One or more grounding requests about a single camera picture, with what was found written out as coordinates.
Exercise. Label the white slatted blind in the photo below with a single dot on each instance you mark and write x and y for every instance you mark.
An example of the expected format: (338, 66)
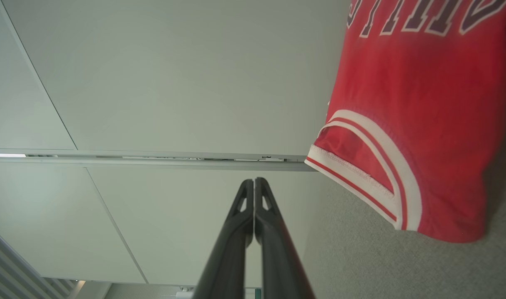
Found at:
(12, 270)

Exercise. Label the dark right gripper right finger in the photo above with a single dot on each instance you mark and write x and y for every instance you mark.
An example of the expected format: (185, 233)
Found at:
(279, 261)

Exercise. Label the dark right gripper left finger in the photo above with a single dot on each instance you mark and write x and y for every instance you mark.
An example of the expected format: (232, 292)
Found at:
(230, 257)

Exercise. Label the grey partition rail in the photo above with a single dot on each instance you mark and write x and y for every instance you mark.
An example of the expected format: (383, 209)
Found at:
(153, 162)

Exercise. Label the red shirt with white sleeves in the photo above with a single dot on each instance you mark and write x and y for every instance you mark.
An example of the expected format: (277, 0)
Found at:
(423, 104)

